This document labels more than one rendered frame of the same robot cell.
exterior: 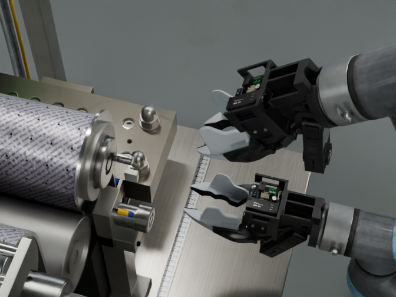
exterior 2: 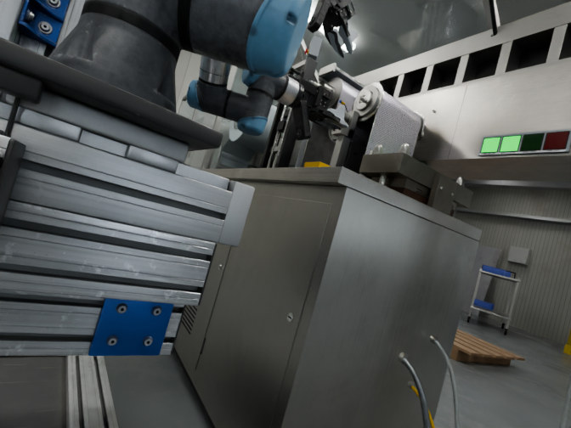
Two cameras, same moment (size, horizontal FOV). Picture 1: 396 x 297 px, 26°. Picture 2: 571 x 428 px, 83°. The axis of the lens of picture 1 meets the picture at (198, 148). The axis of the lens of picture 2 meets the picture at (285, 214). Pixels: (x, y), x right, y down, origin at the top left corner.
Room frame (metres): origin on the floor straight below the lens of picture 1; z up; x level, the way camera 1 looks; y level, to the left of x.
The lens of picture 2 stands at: (1.30, -0.83, 0.73)
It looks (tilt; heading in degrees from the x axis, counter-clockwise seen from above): 2 degrees up; 133
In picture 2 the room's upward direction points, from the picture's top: 16 degrees clockwise
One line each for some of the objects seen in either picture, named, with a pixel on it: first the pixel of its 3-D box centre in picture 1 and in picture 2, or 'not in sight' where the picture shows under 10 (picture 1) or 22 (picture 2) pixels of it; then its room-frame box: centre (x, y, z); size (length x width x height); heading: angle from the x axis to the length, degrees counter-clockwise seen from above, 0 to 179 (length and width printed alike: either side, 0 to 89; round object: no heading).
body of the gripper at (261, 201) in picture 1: (282, 213); (309, 101); (0.63, -0.13, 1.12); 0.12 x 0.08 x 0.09; 75
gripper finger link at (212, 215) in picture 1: (212, 214); (329, 117); (0.63, -0.02, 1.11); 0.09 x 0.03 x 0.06; 84
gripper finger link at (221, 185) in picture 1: (220, 184); (340, 115); (0.69, -0.04, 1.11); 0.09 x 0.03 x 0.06; 66
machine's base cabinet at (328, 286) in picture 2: not in sight; (223, 261); (-0.25, 0.44, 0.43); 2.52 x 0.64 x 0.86; 165
